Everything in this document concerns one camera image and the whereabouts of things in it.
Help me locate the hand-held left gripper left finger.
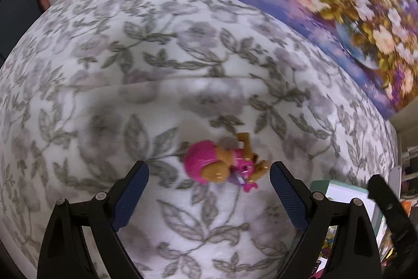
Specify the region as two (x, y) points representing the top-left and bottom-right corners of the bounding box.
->
(37, 161), (150, 279)

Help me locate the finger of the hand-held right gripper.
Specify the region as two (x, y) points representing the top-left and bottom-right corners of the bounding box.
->
(367, 174), (418, 253)

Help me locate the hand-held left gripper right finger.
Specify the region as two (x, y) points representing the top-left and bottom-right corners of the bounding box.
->
(270, 161), (382, 279)

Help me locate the teal-rimmed white box tray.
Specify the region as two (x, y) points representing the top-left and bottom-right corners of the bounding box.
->
(322, 180), (386, 243)

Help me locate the pink and brown dog toy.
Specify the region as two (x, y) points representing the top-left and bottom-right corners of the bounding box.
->
(183, 133), (271, 194)

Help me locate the colourful toy block figure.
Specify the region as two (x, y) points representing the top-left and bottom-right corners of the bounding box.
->
(322, 227), (337, 255)

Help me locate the grey floral blanket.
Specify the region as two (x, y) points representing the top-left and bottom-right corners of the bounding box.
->
(0, 0), (399, 279)

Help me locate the floral painting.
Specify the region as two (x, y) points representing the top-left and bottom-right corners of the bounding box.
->
(227, 0), (418, 119)

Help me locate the brown-edged dark furniture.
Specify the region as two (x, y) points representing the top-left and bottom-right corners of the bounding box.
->
(0, 0), (51, 47)

